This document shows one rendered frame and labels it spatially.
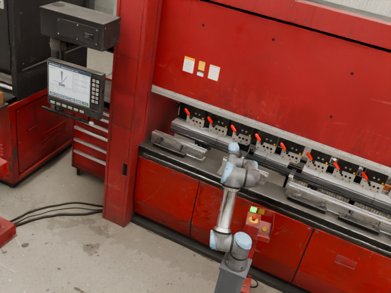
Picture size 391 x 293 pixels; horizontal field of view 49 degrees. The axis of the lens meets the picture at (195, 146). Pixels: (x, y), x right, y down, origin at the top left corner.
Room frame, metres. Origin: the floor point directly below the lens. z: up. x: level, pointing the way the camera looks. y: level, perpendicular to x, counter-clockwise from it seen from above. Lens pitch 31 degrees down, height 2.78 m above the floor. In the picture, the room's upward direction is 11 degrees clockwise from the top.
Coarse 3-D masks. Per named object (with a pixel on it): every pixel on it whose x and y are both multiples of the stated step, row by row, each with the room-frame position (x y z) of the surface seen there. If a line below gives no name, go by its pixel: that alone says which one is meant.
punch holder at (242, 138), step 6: (234, 126) 2.93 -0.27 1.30; (240, 126) 2.92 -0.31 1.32; (246, 126) 2.90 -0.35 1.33; (240, 132) 2.91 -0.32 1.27; (246, 132) 2.90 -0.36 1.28; (252, 132) 2.88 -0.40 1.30; (234, 138) 2.92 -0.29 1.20; (240, 138) 2.91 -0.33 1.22; (246, 138) 2.89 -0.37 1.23; (252, 138) 2.95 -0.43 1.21; (246, 144) 2.89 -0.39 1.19
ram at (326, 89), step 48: (192, 0) 3.10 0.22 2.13; (192, 48) 3.08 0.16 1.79; (240, 48) 2.96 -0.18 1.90; (288, 48) 2.86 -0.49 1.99; (336, 48) 2.76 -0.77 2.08; (384, 48) 2.73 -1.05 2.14; (192, 96) 3.06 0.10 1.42; (240, 96) 2.94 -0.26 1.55; (288, 96) 2.83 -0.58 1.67; (336, 96) 2.72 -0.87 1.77; (384, 96) 2.63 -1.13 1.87; (336, 144) 2.69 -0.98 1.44; (384, 144) 2.59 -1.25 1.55
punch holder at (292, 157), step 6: (288, 144) 2.79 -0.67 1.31; (294, 144) 2.77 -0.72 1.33; (300, 144) 2.76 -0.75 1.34; (282, 150) 2.80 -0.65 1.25; (288, 150) 2.79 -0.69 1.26; (294, 150) 2.77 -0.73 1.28; (300, 150) 2.76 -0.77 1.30; (282, 156) 2.79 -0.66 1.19; (288, 156) 2.78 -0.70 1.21; (294, 156) 2.76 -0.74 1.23; (300, 156) 2.75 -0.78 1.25; (294, 162) 2.76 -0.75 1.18
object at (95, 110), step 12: (48, 60) 2.82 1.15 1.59; (60, 60) 2.83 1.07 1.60; (48, 72) 2.82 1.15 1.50; (84, 72) 2.75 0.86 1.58; (96, 72) 2.75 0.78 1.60; (48, 84) 2.82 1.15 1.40; (96, 84) 2.72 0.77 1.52; (48, 96) 2.82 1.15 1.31; (96, 96) 2.73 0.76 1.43; (72, 108) 2.77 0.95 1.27; (84, 108) 2.75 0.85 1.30; (96, 108) 2.72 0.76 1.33
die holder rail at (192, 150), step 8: (152, 136) 3.17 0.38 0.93; (160, 136) 3.15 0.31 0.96; (168, 136) 3.16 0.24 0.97; (168, 144) 3.12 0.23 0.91; (176, 144) 3.10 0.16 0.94; (184, 144) 3.07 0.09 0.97; (192, 144) 3.10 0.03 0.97; (192, 152) 3.05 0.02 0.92; (200, 152) 3.02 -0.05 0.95; (200, 160) 3.01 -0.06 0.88
